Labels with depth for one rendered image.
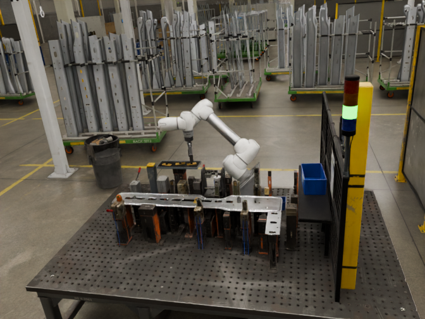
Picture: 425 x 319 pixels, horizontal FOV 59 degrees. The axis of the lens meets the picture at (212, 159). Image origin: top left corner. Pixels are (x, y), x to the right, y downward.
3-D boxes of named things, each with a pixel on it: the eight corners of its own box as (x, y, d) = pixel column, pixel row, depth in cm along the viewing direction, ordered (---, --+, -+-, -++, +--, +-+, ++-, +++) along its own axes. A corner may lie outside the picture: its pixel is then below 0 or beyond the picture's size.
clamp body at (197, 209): (195, 249, 290) (190, 211, 277) (198, 240, 301) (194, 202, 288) (206, 250, 288) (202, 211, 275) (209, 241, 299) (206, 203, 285)
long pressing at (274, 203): (108, 206, 305) (108, 204, 304) (120, 192, 325) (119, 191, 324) (281, 213, 275) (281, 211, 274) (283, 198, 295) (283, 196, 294)
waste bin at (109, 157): (86, 191, 556) (76, 145, 527) (104, 175, 604) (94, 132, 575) (117, 192, 545) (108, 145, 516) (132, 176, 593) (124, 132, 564)
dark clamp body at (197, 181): (193, 223, 325) (189, 183, 310) (197, 214, 337) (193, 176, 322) (205, 223, 323) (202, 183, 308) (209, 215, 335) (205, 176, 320)
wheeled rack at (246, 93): (256, 109, 883) (253, 30, 814) (214, 110, 903) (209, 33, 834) (262, 90, 1054) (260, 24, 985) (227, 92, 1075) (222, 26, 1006)
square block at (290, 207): (285, 250, 281) (285, 208, 267) (286, 243, 288) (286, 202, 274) (296, 250, 279) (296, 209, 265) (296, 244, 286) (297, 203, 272)
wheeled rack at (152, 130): (60, 156, 697) (35, 59, 628) (83, 137, 789) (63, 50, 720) (161, 153, 673) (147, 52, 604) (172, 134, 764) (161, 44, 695)
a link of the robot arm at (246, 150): (248, 165, 365) (264, 149, 363) (246, 165, 349) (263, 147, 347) (191, 112, 376) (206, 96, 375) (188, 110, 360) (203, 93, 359)
